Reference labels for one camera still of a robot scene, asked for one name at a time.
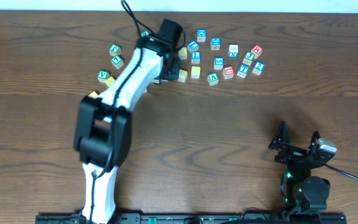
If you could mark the green 7 block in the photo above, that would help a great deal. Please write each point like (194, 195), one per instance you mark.
(117, 61)

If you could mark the yellow O block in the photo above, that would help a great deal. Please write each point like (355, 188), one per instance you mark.
(195, 72)
(182, 76)

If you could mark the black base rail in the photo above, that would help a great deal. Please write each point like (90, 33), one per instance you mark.
(135, 218)

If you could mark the blue 2 block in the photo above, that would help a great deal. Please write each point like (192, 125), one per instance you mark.
(258, 68)

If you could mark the yellow G block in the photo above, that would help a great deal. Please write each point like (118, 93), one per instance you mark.
(93, 94)

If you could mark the yellow K block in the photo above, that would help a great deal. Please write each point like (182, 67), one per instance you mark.
(109, 81)

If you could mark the blue d block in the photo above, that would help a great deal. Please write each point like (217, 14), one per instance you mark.
(215, 43)
(201, 35)

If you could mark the blue T block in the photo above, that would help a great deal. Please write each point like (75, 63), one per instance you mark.
(243, 71)

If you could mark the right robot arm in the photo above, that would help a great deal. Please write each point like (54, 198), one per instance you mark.
(302, 191)

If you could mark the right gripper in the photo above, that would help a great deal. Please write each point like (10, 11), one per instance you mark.
(293, 152)

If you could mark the green Z block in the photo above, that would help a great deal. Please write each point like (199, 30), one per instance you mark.
(145, 33)

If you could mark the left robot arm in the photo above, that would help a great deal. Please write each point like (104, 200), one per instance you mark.
(103, 132)

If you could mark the blue X block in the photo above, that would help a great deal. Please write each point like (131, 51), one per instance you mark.
(233, 51)

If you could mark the red U block right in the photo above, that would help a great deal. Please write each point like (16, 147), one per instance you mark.
(228, 72)

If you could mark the blue D block top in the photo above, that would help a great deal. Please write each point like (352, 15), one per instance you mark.
(201, 35)

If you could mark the yellow S block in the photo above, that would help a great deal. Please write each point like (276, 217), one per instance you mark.
(182, 53)

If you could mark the blue D block right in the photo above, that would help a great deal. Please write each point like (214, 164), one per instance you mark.
(215, 43)

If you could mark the blue 5 block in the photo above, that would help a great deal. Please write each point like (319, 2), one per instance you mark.
(218, 63)

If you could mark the red M block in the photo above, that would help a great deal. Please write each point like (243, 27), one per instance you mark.
(257, 51)

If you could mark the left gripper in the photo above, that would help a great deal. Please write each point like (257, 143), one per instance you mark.
(171, 72)

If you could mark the green J block right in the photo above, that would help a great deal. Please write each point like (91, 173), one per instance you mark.
(248, 58)

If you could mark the green V block right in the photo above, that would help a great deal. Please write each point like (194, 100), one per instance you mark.
(213, 78)

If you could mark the green V block left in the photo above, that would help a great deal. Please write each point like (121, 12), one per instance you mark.
(103, 75)

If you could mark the green v block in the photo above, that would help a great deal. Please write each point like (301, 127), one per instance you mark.
(213, 78)
(103, 75)

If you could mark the green j block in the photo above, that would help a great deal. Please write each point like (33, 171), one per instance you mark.
(248, 58)
(115, 50)

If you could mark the green J block left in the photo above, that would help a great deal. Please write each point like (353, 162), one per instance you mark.
(115, 50)

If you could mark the blue L block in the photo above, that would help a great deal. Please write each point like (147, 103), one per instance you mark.
(193, 46)

